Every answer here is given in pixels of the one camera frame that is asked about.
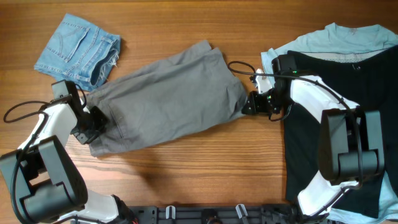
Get dark grey base rail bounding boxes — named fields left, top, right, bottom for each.
left=124, top=203, right=330, bottom=224

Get grey cotton shorts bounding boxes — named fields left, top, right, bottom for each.
left=87, top=40, right=247, bottom=157

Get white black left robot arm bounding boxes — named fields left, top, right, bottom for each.
left=1, top=80, right=134, bottom=223

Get black shorts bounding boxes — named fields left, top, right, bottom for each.
left=284, top=47, right=397, bottom=218

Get folded blue denim shorts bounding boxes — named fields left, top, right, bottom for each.
left=34, top=14, right=121, bottom=91

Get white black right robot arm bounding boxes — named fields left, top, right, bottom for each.
left=243, top=55, right=384, bottom=222

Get light blue t-shirt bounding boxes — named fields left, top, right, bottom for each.
left=261, top=23, right=397, bottom=223

